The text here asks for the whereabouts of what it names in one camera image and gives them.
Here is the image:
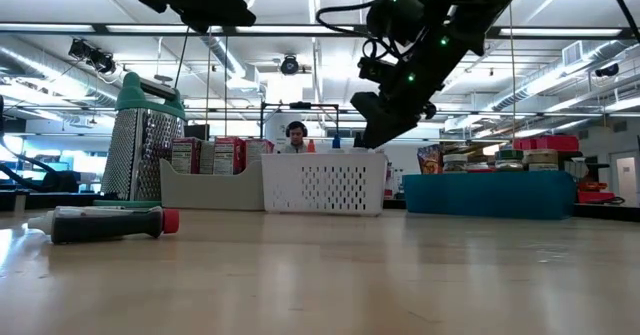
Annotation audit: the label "round black ceiling camera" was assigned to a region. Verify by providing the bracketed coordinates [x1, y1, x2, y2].
[279, 53, 301, 77]

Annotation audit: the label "blue food colouring bottle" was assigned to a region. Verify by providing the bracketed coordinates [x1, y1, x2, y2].
[327, 133, 347, 155]

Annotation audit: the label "black headphones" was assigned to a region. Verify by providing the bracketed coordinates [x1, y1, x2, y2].
[285, 120, 309, 139]

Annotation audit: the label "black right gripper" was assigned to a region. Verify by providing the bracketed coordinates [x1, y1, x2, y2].
[349, 22, 474, 150]

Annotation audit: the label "small black bottle red cap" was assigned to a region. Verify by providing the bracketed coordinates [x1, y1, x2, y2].
[51, 207, 181, 246]

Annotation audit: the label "black hanging cable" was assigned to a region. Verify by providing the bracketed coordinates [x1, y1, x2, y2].
[173, 24, 194, 90]

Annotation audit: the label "long red white-label carton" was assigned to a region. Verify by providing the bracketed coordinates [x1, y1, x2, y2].
[244, 138, 276, 170]

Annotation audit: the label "black background frame stand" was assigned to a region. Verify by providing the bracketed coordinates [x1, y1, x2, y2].
[258, 100, 342, 140]

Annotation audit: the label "red background box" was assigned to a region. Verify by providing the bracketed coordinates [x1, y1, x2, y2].
[576, 180, 617, 205]

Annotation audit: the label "person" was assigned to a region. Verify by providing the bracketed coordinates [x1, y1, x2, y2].
[278, 120, 315, 155]

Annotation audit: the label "box grater teal handle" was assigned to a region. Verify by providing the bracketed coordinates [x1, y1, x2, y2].
[92, 71, 187, 209]

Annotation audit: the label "white perforated plastic basket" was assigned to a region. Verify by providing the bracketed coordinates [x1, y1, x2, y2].
[260, 151, 389, 218]

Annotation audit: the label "blue plastic tray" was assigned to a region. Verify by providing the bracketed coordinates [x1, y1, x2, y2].
[402, 170, 578, 222]

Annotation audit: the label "pink carton box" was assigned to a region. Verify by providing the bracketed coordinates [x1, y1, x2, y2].
[170, 136, 202, 175]

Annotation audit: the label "grey plastic bin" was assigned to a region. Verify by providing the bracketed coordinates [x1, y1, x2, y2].
[159, 157, 266, 212]

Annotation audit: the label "red storage bin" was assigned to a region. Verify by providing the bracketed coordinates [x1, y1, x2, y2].
[519, 134, 580, 153]

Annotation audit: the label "green carton box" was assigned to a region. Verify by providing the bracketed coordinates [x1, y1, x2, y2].
[199, 139, 217, 175]

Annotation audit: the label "black ceiling device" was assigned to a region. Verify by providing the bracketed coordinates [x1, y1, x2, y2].
[68, 37, 117, 75]

